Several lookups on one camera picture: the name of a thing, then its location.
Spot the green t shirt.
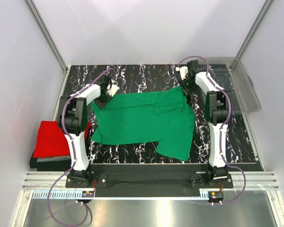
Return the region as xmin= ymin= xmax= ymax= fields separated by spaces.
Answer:
xmin=91 ymin=86 xmax=195 ymax=161

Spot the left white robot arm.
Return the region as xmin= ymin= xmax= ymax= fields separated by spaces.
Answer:
xmin=56 ymin=76 xmax=114 ymax=187

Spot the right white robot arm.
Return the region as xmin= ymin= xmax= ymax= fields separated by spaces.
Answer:
xmin=176 ymin=60 xmax=231 ymax=188

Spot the clear plastic bin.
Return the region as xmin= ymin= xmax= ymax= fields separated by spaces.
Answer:
xmin=206 ymin=57 xmax=261 ymax=115

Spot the red folded t shirt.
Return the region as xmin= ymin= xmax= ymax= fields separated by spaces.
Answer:
xmin=33 ymin=120 xmax=92 ymax=158

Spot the grey folded t shirt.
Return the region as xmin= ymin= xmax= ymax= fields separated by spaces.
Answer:
xmin=37 ymin=155 xmax=71 ymax=162

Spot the black folded t shirt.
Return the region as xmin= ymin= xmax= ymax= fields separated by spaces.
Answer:
xmin=29 ymin=155 xmax=71 ymax=171

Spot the black marbled table mat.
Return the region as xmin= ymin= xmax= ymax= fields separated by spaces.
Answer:
xmin=59 ymin=64 xmax=258 ymax=164

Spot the left orange connector box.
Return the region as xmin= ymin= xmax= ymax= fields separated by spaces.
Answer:
xmin=82 ymin=191 xmax=95 ymax=198

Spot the orange connector box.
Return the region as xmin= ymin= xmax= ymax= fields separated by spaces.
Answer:
xmin=82 ymin=191 xmax=95 ymax=198
xmin=209 ymin=191 xmax=224 ymax=200

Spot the right orange connector box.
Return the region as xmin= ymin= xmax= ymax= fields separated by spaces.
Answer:
xmin=209 ymin=191 xmax=224 ymax=200

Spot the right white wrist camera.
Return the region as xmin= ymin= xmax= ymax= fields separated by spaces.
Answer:
xmin=176 ymin=66 xmax=188 ymax=80

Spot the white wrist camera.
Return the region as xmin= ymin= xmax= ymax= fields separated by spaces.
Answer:
xmin=107 ymin=84 xmax=119 ymax=97
xmin=176 ymin=66 xmax=188 ymax=80

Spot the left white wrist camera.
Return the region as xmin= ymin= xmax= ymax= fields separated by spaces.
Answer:
xmin=107 ymin=84 xmax=119 ymax=97

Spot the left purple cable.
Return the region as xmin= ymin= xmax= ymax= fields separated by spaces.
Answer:
xmin=48 ymin=68 xmax=116 ymax=225

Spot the purple cable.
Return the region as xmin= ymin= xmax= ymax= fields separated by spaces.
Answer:
xmin=177 ymin=55 xmax=247 ymax=205
xmin=48 ymin=68 xmax=116 ymax=225

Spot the aluminium frame rail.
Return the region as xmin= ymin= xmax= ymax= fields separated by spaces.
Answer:
xmin=22 ymin=171 xmax=278 ymax=190

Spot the left aluminium frame post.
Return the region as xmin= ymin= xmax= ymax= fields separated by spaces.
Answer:
xmin=24 ymin=0 xmax=68 ymax=73

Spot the aluminium frame post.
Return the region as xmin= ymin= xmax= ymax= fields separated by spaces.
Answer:
xmin=24 ymin=0 xmax=68 ymax=73
xmin=231 ymin=0 xmax=275 ymax=70

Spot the right aluminium frame post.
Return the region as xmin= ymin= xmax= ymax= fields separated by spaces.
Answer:
xmin=231 ymin=0 xmax=275 ymax=70

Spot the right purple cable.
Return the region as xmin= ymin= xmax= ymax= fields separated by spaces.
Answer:
xmin=177 ymin=55 xmax=247 ymax=205

